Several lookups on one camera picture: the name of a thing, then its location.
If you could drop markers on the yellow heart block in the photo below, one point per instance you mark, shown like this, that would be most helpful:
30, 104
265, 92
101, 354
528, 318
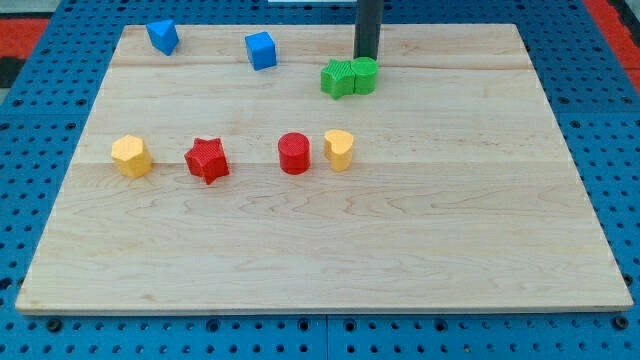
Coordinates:
338, 149

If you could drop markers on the blue cube block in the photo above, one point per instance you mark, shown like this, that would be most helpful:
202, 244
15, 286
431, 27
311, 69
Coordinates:
261, 50

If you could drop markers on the green cylinder block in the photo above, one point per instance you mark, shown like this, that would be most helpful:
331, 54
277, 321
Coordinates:
365, 70

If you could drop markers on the green star block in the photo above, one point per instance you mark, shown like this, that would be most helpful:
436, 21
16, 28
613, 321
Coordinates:
337, 79

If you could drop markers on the light wooden board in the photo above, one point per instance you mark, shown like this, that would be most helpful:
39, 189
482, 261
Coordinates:
461, 196

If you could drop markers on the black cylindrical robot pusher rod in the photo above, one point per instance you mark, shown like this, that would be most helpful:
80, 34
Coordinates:
367, 28

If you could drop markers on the red cylinder block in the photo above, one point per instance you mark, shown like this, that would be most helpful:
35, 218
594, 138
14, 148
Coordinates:
294, 153

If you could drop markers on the blue triangle block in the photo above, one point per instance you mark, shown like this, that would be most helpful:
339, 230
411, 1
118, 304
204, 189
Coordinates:
163, 35

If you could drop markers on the red star block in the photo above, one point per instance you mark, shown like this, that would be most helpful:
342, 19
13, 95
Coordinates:
207, 160

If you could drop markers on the yellow hexagon block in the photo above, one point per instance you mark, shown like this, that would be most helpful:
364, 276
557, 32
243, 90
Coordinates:
131, 156

